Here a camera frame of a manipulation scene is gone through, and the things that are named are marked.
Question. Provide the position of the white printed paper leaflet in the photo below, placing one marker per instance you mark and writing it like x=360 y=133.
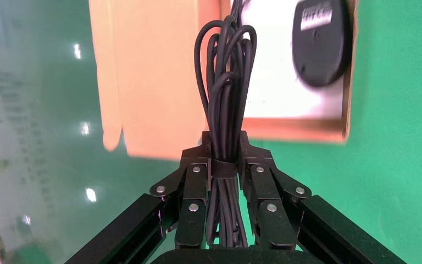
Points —
x=269 y=73

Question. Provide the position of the green table mat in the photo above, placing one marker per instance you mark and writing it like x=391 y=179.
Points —
x=396 y=145

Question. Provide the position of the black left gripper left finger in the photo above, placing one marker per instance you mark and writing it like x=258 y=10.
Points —
x=192 y=218

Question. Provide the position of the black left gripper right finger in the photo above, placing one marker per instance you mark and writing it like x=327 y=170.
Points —
x=273 y=218

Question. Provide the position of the brown cardboard box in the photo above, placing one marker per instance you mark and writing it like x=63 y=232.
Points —
x=152 y=73

